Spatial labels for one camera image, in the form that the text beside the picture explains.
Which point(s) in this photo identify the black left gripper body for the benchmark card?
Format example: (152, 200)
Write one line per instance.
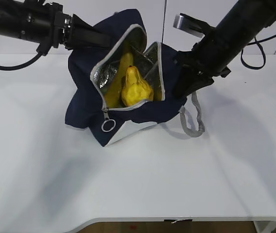
(58, 28)

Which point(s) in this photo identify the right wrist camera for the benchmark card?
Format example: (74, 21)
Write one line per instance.
(192, 25)

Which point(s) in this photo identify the yellow banana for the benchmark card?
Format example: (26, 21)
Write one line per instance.
(112, 96)

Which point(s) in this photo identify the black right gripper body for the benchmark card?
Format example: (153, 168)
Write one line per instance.
(210, 57)

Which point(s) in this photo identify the navy blue lunch bag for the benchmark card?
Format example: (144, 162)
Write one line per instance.
(94, 69)

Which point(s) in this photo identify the yellow pear-shaped gourd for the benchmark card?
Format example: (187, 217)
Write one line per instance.
(135, 88)

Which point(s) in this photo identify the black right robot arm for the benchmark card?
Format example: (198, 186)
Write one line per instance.
(242, 24)

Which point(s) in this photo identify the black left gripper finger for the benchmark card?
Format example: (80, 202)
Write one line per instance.
(82, 34)

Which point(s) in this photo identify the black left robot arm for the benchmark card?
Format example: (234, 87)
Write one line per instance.
(46, 24)

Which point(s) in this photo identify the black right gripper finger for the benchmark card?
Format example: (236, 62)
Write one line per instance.
(189, 81)

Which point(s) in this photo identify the black tape on table edge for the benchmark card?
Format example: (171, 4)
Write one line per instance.
(173, 221)

